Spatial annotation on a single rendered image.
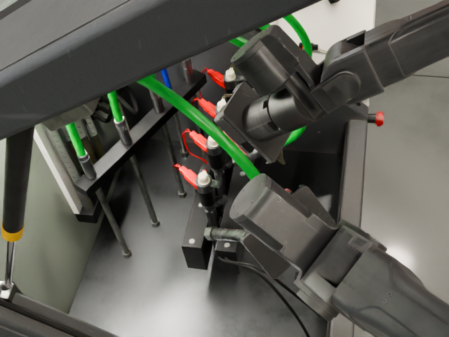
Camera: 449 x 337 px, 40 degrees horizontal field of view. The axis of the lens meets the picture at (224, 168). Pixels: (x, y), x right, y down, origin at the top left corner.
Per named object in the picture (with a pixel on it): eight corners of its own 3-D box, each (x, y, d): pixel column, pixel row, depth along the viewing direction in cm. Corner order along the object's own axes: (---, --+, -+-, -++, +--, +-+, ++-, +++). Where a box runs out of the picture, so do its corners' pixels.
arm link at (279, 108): (321, 128, 73) (339, 99, 77) (284, 85, 72) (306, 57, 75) (283, 142, 79) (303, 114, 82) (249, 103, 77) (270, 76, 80)
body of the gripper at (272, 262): (236, 237, 73) (254, 254, 66) (300, 181, 74) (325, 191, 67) (269, 276, 74) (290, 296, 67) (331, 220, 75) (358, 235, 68)
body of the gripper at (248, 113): (236, 84, 85) (269, 65, 79) (284, 134, 88) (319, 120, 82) (214, 116, 81) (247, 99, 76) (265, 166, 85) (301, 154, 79)
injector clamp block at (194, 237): (242, 291, 118) (236, 251, 106) (192, 285, 120) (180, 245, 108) (268, 155, 138) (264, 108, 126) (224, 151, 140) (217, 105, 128)
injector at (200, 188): (235, 254, 115) (223, 188, 98) (209, 251, 116) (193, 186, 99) (238, 241, 116) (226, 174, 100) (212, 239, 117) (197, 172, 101)
